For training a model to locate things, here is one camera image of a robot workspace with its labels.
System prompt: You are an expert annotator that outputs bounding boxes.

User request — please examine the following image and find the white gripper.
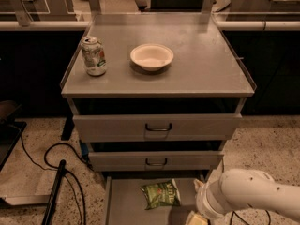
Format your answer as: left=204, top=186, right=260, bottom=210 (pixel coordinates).
left=185, top=179, right=223, bottom=225

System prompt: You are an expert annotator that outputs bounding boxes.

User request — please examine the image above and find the green jalapeno chip bag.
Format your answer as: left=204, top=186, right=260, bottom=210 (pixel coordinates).
left=140, top=179, right=181, bottom=210

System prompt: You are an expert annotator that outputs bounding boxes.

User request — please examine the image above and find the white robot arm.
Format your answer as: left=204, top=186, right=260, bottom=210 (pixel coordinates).
left=194, top=169, right=300, bottom=222

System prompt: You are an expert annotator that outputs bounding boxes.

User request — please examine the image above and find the bottom grey drawer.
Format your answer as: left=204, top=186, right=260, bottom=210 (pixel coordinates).
left=103, top=177, right=197, bottom=225

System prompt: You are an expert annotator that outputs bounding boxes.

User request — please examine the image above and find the grey drawer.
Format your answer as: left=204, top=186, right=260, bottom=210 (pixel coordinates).
left=73, top=113, right=242, bottom=143
left=89, top=151, right=223, bottom=172
left=103, top=177, right=197, bottom=225

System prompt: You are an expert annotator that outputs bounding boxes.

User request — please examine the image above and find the top grey drawer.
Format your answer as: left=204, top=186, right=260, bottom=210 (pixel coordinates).
left=73, top=113, right=242, bottom=143

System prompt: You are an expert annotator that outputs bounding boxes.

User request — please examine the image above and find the middle grey drawer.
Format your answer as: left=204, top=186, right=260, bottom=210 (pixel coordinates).
left=89, top=151, right=223, bottom=172

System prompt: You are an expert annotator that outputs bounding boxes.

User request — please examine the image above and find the grey drawer cabinet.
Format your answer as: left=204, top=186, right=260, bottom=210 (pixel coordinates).
left=62, top=13, right=255, bottom=225

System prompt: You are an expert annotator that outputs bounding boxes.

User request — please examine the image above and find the black metal bar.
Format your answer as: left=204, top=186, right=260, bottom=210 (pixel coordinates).
left=42, top=159, right=66, bottom=225

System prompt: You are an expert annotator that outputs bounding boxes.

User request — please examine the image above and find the crushed soda can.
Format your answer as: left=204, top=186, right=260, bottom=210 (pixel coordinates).
left=81, top=36, right=107, bottom=76

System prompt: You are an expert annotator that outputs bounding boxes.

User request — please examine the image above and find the black floor cable right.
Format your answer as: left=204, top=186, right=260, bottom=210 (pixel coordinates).
left=220, top=159, right=272, bottom=225

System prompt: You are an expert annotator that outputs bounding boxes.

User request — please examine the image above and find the white horizontal rail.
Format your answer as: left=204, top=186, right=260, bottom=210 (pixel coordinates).
left=0, top=20, right=300, bottom=32

